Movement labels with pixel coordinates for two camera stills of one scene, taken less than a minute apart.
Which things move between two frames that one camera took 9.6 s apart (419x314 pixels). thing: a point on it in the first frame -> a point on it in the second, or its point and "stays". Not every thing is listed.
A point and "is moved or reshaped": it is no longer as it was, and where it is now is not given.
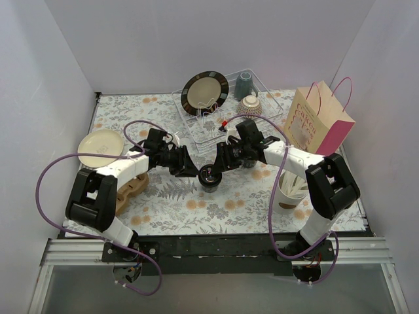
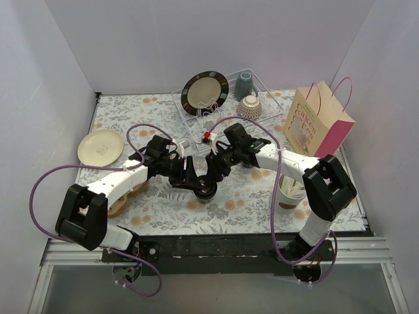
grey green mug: (243, 86) stays
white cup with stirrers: (292, 191) stays
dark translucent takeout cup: (210, 189) is moved or reshaped
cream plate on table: (99, 141) stays
